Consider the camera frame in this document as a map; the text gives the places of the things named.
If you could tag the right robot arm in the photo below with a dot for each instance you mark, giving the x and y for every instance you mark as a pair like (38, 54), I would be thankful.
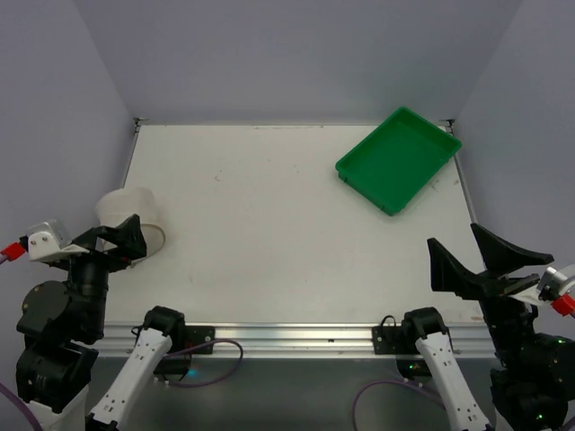
(535, 382)

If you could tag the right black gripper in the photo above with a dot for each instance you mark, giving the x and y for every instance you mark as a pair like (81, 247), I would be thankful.
(490, 285)

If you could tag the aluminium front rail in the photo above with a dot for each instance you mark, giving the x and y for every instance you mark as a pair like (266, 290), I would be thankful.
(301, 340)

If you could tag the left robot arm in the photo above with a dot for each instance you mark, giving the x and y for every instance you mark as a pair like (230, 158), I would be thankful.
(61, 320)

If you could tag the green plastic tray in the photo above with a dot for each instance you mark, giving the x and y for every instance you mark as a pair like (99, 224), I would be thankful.
(392, 164)

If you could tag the white mesh laundry bag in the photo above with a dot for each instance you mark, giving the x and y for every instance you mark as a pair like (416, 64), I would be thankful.
(117, 206)

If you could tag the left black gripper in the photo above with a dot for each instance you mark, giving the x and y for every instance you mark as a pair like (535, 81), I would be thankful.
(99, 253)

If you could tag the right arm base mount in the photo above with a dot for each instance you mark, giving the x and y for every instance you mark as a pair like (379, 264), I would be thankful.
(392, 338)

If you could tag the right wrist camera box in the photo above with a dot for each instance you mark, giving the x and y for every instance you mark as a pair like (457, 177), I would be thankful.
(553, 284)

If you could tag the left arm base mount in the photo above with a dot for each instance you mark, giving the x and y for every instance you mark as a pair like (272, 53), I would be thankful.
(176, 368)

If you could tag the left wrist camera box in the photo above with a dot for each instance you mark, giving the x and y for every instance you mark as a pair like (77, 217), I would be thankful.
(49, 241)

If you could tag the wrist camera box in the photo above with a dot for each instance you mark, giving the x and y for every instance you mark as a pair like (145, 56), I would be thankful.
(49, 241)
(553, 284)

